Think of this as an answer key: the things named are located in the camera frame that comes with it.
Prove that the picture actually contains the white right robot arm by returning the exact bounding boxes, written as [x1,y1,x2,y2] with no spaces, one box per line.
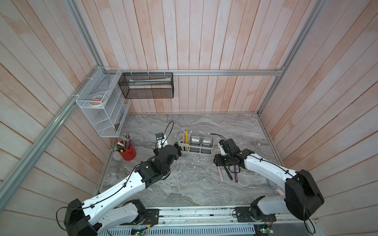
[214,139,324,222]

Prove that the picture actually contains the cream toothbrush holder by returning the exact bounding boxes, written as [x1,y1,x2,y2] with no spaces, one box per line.
[177,133,214,154]

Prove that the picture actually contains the black mesh basket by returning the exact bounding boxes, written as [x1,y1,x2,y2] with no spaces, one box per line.
[118,72,174,99]

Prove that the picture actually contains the pens in red cup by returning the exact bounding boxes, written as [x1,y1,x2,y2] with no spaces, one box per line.
[112,133,132,152]

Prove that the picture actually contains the purple toothbrush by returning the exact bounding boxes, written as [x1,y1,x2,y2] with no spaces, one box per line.
[234,165,238,183]

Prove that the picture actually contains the black toothbrush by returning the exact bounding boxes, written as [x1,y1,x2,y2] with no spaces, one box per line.
[224,166,233,180]

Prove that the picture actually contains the white wire mesh shelf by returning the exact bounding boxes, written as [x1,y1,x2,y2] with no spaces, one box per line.
[76,67,130,138]

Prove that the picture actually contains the aluminium frame rails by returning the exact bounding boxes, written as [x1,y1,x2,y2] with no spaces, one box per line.
[0,0,328,236]

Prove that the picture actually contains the red pencil cup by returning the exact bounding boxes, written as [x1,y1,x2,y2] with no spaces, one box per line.
[119,145,137,161]

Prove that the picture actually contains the yellow toothbrush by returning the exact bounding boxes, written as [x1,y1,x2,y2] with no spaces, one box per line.
[185,130,189,151]

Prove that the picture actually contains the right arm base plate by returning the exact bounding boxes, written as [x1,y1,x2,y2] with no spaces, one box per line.
[233,206,277,223]

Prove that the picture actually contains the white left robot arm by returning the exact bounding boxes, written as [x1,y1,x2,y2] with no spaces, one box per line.
[64,143,182,236]

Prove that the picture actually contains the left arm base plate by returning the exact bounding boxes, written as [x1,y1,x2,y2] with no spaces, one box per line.
[139,208,159,226]

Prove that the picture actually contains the tape roll on shelf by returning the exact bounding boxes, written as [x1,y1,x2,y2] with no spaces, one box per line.
[88,93,107,108]

